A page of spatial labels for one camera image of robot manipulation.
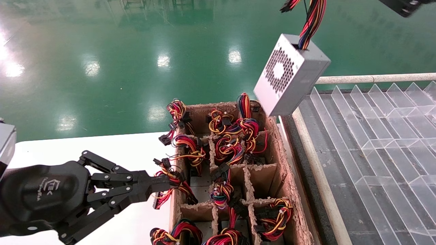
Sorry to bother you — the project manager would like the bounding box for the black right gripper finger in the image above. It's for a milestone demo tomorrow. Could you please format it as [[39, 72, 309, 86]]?
[[379, 0, 436, 18]]

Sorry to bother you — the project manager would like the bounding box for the white rack side pipe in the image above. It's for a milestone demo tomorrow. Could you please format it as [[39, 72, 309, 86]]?
[[292, 108, 345, 245]]

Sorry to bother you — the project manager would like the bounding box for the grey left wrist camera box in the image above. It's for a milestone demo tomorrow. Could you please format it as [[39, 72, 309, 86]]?
[[0, 119, 17, 177]]

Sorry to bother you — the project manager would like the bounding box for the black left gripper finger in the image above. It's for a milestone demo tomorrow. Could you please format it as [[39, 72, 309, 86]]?
[[78, 150, 176, 191]]

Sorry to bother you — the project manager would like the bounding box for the brown cardboard divider box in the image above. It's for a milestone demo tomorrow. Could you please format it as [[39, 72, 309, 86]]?
[[169, 100, 315, 245]]

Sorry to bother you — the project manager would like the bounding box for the grey power supply unit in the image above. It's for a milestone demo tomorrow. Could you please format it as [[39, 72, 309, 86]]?
[[253, 0, 331, 117]]

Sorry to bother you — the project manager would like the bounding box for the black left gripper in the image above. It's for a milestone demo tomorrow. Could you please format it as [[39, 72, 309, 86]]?
[[0, 161, 168, 245]]

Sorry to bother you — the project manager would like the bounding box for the long white rack pipe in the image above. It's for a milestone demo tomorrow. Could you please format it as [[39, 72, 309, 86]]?
[[315, 72, 436, 85]]

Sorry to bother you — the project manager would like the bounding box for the clear acrylic divider grid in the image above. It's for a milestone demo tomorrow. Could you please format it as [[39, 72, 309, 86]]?
[[300, 81, 436, 245]]

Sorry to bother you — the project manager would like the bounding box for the power supply with coloured wires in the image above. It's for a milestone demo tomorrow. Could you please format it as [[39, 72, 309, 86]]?
[[214, 134, 246, 166], [255, 198, 294, 241], [151, 218, 203, 245], [158, 99, 196, 146], [151, 158, 199, 209], [169, 134, 207, 177], [209, 163, 240, 210], [205, 109, 236, 135], [233, 93, 268, 165], [204, 207, 251, 245]]

